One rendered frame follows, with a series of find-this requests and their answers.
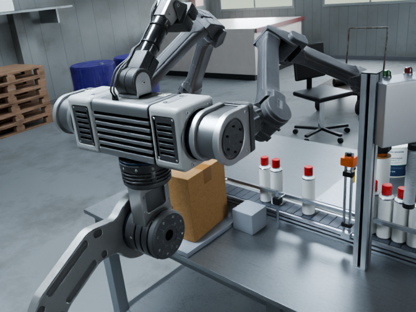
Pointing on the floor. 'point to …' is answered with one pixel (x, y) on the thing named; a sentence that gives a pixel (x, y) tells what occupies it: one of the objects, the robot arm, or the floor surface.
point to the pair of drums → (97, 73)
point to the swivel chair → (318, 96)
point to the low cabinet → (234, 48)
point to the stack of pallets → (23, 98)
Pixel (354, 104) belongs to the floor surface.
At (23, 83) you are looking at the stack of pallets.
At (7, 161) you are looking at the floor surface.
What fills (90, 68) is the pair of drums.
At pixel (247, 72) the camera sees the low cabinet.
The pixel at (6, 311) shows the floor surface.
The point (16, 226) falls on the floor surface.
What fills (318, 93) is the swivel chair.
